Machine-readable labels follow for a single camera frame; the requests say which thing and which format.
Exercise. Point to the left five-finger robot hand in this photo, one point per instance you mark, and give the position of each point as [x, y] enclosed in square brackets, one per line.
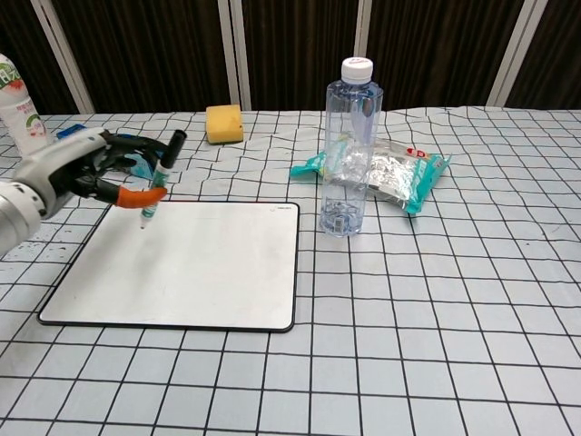
[59, 163]

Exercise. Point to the green whiteboard marker black cap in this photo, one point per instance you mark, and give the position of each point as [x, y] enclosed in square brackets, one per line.
[170, 154]

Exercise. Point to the white dry-erase board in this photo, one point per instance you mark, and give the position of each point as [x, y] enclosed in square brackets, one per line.
[190, 268]

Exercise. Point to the white drink bottle yellow-green cap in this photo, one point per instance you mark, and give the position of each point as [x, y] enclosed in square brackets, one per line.
[22, 113]

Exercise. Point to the yellow sponge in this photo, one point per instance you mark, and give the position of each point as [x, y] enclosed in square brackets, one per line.
[223, 125]

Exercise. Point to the clear plastic water bottle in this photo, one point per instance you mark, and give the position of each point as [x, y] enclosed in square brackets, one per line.
[351, 150]

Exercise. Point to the teal silver snack packet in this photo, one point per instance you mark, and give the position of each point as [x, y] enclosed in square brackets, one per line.
[404, 175]

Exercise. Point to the white black checkered tablecloth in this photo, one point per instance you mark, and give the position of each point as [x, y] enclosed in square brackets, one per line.
[408, 318]

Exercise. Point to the black folding screen white frame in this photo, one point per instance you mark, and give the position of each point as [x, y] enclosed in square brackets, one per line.
[150, 50]

